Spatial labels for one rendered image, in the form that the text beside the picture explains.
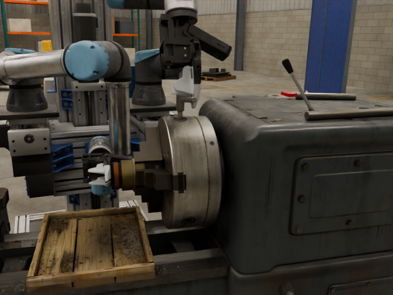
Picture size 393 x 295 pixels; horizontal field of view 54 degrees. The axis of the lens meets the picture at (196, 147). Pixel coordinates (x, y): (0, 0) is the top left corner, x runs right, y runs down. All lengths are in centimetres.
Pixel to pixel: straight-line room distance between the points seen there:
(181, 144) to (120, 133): 46
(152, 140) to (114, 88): 32
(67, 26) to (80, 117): 39
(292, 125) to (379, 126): 24
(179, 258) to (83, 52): 66
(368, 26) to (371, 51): 75
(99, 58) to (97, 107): 57
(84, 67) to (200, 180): 51
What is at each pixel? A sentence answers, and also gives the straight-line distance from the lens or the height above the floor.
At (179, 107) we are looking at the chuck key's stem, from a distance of 103.
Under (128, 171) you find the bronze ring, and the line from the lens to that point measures 105.
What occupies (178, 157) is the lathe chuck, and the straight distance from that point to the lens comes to 95.
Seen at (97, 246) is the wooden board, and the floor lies 88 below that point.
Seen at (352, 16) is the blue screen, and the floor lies 174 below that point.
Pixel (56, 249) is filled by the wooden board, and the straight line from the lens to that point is 116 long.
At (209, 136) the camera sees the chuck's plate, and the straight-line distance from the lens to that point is 100.
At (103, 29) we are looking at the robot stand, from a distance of 181.
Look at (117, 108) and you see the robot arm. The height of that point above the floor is 121.
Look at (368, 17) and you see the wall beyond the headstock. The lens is 1312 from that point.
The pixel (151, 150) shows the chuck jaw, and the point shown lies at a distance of 110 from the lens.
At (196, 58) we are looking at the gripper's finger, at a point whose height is 141.
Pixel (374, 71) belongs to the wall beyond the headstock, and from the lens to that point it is 1288.
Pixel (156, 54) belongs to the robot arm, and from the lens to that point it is 167.
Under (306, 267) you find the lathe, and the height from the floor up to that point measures 86.
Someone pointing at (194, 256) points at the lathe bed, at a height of 85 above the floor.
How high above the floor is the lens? 145
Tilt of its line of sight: 16 degrees down
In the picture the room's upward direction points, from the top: 1 degrees clockwise
